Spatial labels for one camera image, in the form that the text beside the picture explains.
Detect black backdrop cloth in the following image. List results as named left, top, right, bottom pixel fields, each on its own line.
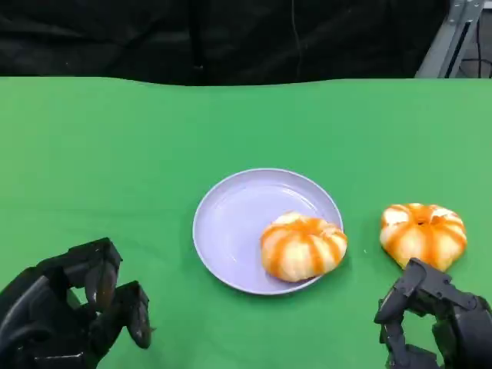
left=0, top=0, right=450, bottom=86

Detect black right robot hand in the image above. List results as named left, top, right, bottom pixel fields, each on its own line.
left=374, top=257, right=492, bottom=369

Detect orange and white bread roll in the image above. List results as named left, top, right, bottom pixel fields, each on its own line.
left=379, top=202, right=468, bottom=272
left=260, top=210, right=349, bottom=281

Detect green table cloth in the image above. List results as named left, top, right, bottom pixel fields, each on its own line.
left=0, top=75, right=492, bottom=369

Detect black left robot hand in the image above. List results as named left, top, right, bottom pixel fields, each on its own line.
left=0, top=237, right=157, bottom=369

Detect aluminium frame profile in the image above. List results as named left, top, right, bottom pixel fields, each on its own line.
left=414, top=0, right=487, bottom=79

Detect lilac plate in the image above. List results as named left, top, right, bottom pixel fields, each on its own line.
left=191, top=167, right=344, bottom=296

